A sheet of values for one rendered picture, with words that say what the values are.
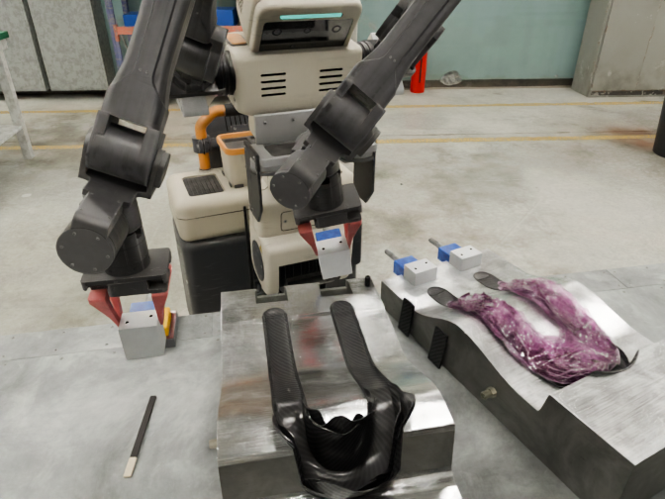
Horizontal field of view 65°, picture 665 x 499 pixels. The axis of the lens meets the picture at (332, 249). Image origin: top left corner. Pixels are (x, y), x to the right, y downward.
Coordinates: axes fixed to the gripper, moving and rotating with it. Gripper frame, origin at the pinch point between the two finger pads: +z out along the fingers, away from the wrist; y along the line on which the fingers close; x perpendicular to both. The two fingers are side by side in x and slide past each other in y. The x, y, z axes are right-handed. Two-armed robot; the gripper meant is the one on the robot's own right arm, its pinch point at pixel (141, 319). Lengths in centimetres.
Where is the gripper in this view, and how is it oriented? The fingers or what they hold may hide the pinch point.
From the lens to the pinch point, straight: 76.2
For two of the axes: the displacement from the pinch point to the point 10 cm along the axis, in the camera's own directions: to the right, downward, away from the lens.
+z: 0.0, 8.4, 5.4
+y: 9.8, -0.9, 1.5
